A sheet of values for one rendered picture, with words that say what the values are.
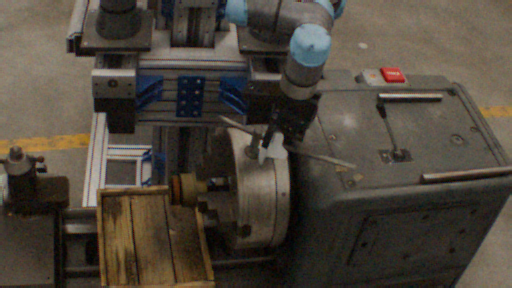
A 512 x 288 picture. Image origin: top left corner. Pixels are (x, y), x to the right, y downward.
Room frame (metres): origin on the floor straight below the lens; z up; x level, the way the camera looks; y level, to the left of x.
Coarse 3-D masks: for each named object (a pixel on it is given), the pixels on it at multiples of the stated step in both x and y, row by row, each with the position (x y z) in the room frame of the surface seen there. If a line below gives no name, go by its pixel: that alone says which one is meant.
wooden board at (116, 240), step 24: (96, 192) 1.17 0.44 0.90; (120, 192) 1.20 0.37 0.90; (144, 192) 1.22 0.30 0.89; (120, 216) 1.12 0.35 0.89; (144, 216) 1.14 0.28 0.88; (168, 216) 1.16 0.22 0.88; (192, 216) 1.17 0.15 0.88; (120, 240) 1.04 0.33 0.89; (144, 240) 1.05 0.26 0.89; (168, 240) 1.07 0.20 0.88; (192, 240) 1.09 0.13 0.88; (120, 264) 0.96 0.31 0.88; (144, 264) 0.97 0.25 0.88; (168, 264) 0.99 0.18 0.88; (192, 264) 1.01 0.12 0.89
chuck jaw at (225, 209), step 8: (208, 192) 1.08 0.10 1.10; (216, 192) 1.08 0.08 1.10; (224, 192) 1.09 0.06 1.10; (200, 200) 1.05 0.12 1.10; (208, 200) 1.05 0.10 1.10; (216, 200) 1.06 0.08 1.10; (224, 200) 1.06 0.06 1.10; (200, 208) 1.04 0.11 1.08; (208, 208) 1.03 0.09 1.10; (216, 208) 1.03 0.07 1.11; (224, 208) 1.03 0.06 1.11; (232, 208) 1.04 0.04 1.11; (208, 216) 1.02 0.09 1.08; (216, 216) 1.02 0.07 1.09; (224, 216) 1.01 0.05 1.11; (232, 216) 1.01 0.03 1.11; (224, 224) 0.99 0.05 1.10; (232, 224) 0.99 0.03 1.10; (240, 232) 0.98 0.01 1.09; (248, 232) 0.99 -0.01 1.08
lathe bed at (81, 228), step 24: (72, 216) 1.11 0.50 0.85; (96, 216) 1.13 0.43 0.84; (72, 240) 1.03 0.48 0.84; (96, 240) 1.06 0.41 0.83; (216, 240) 1.18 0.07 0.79; (72, 264) 0.95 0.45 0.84; (96, 264) 1.03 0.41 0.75; (216, 264) 1.04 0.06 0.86; (240, 264) 1.06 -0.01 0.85; (264, 264) 1.08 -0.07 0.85
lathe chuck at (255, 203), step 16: (240, 144) 1.13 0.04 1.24; (240, 160) 1.08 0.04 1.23; (256, 160) 1.09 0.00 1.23; (272, 160) 1.10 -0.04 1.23; (240, 176) 1.05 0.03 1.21; (256, 176) 1.06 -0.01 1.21; (272, 176) 1.07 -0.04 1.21; (240, 192) 1.02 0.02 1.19; (256, 192) 1.03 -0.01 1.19; (272, 192) 1.04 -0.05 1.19; (240, 208) 1.00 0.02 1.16; (256, 208) 1.01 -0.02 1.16; (272, 208) 1.02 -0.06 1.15; (240, 224) 0.98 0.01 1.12; (256, 224) 0.99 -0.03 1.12; (272, 224) 1.00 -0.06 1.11; (240, 240) 0.98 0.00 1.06; (256, 240) 0.99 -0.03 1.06
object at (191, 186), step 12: (168, 180) 1.11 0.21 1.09; (180, 180) 1.09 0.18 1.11; (192, 180) 1.09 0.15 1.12; (204, 180) 1.11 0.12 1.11; (168, 192) 1.10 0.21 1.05; (180, 192) 1.06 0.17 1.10; (192, 192) 1.06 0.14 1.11; (204, 192) 1.08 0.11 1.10; (180, 204) 1.06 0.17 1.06; (192, 204) 1.06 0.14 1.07
